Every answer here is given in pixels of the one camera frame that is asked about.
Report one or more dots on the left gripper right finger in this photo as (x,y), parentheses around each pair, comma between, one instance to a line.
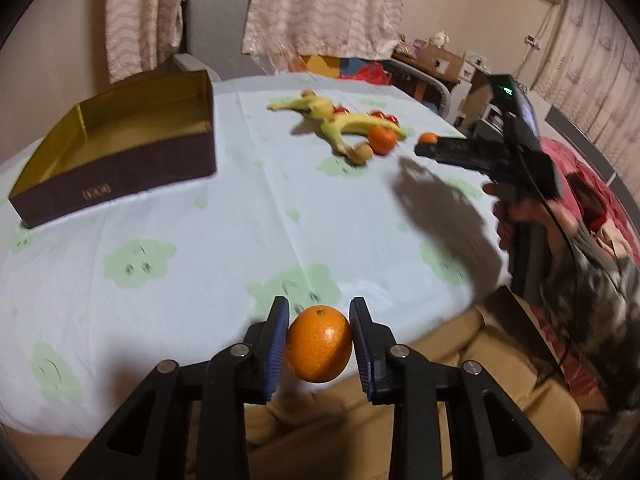
(371,343)

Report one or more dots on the brown longan fruit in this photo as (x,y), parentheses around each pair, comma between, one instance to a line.
(360,154)

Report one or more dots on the dark gold-lined box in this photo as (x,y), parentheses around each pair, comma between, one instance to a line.
(127,140)

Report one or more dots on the pink patterned curtain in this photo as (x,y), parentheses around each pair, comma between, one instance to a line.
(340,28)
(140,35)

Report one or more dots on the pink patterned curtain left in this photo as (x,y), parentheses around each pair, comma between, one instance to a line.
(140,35)

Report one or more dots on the red blanket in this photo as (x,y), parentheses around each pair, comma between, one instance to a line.
(587,197)

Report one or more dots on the white green-patterned tablecloth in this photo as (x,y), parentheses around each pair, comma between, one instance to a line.
(91,302)

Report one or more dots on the grey armchair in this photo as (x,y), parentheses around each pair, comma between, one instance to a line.
(213,32)

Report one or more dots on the right hand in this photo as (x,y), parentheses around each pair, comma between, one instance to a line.
(553,216)

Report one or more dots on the yellow banana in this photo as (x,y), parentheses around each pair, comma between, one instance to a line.
(334,127)
(309,104)

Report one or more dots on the pink patterned curtain right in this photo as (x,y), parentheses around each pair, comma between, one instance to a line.
(340,28)

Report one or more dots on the wooden desk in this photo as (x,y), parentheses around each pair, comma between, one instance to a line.
(457,89)

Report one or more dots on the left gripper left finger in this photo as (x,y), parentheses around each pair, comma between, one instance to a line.
(266,341)

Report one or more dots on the forearm in patterned sleeve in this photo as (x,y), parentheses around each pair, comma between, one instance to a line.
(592,303)

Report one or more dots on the red plastic bag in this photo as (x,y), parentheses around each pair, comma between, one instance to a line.
(371,73)

